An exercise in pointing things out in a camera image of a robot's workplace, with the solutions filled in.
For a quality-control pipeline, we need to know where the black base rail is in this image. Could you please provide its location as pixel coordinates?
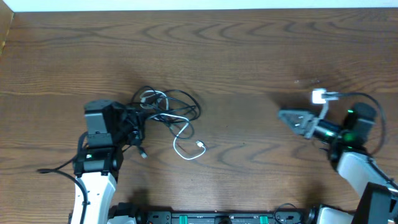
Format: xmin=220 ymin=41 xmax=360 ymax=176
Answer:
xmin=107 ymin=202 xmax=358 ymax=224

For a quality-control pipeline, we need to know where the white usb cable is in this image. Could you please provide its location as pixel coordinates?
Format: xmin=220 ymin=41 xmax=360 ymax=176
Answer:
xmin=139 ymin=90 xmax=207 ymax=161

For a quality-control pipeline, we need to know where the black usb cable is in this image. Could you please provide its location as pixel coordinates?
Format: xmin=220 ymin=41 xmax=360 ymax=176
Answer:
xmin=129 ymin=85 xmax=202 ymax=159

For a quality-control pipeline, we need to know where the left camera black cable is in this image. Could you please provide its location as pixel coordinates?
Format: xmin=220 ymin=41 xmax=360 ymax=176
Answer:
xmin=36 ymin=130 xmax=91 ymax=224

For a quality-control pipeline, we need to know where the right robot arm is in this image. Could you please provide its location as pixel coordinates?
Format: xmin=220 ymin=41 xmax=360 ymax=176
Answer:
xmin=278 ymin=103 xmax=397 ymax=223

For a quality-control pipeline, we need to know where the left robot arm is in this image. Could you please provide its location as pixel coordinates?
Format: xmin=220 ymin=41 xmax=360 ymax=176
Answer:
xmin=70 ymin=100 xmax=147 ymax=223

